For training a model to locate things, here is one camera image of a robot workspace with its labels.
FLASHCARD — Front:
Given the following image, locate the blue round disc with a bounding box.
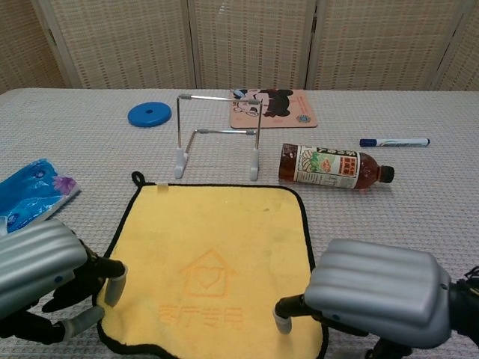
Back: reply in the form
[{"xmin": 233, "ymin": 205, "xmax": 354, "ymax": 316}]
[{"xmin": 126, "ymin": 102, "xmax": 173, "ymax": 129}]

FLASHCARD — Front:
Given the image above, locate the yellow towel with black edge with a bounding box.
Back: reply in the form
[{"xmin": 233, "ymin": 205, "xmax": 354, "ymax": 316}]
[{"xmin": 96, "ymin": 171, "xmax": 330, "ymax": 355}]

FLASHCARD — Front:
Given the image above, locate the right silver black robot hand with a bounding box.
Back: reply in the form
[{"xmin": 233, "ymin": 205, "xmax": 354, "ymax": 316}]
[{"xmin": 274, "ymin": 239, "xmax": 454, "ymax": 341}]

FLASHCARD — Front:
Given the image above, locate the blue tissue pack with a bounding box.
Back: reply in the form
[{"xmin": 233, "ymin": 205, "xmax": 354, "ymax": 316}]
[{"xmin": 0, "ymin": 159, "xmax": 82, "ymax": 236}]

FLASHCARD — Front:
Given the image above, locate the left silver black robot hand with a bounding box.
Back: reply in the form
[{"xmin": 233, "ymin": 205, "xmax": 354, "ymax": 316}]
[{"xmin": 0, "ymin": 218, "xmax": 129, "ymax": 347}]

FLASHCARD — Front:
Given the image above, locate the brown tea bottle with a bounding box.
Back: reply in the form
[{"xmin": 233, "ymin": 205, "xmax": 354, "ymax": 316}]
[{"xmin": 278, "ymin": 143, "xmax": 396, "ymax": 192}]

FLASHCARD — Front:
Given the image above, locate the white woven tablecloth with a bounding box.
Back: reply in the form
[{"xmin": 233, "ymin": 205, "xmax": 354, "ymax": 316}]
[{"xmin": 0, "ymin": 88, "xmax": 479, "ymax": 359}]

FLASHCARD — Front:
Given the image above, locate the woven folding screen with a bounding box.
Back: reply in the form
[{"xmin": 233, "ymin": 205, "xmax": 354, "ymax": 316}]
[{"xmin": 0, "ymin": 0, "xmax": 479, "ymax": 90}]

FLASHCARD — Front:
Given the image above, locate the cartoon girl mouse pad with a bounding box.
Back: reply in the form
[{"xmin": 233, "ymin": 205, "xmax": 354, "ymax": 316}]
[{"xmin": 228, "ymin": 88, "xmax": 320, "ymax": 130}]

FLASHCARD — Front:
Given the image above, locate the metal wire rack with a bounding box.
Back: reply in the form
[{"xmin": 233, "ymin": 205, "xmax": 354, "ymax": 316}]
[{"xmin": 173, "ymin": 93, "xmax": 262, "ymax": 182}]

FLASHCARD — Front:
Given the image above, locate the white marker with blue cap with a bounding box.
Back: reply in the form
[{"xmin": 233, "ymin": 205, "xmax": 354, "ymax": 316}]
[{"xmin": 359, "ymin": 137, "xmax": 431, "ymax": 148}]

